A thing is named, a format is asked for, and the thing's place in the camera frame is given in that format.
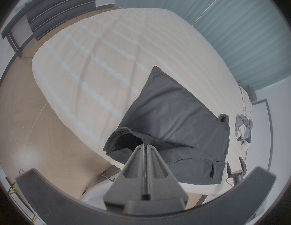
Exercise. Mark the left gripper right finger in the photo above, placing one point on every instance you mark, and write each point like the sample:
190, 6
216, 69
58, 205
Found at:
162, 184

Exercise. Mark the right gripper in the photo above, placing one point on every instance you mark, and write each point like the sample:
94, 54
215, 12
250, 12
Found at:
237, 178

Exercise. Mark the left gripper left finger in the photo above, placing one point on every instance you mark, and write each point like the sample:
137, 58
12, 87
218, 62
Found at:
131, 184

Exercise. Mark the black T-shirt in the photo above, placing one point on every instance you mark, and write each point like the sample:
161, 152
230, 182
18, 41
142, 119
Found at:
178, 116

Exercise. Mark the pile of clothes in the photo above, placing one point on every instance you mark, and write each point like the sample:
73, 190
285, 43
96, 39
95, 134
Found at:
244, 128

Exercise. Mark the bed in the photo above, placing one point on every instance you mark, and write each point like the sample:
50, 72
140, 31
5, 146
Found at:
101, 55

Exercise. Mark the white printed pillow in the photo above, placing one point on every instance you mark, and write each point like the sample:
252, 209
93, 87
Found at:
246, 99

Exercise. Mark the black chest of drawers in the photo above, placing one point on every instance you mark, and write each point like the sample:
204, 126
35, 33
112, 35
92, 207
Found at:
61, 10

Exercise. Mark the black small table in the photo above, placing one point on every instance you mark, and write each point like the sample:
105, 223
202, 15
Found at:
5, 33

